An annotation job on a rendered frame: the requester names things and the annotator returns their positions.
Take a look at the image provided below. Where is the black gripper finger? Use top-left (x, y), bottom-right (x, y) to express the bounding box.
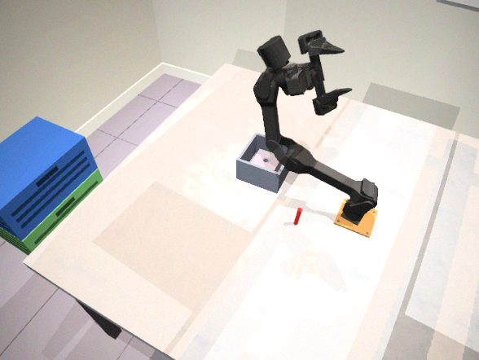
top-left (319, 88), bottom-right (352, 109)
top-left (306, 37), bottom-right (345, 56)

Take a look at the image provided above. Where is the red peg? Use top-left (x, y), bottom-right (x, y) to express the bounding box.
top-left (294, 208), bottom-right (302, 226)

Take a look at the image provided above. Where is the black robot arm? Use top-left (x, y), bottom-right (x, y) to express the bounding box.
top-left (253, 36), bottom-right (378, 225)

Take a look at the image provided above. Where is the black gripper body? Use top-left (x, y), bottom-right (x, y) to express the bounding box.
top-left (297, 30), bottom-right (337, 116)

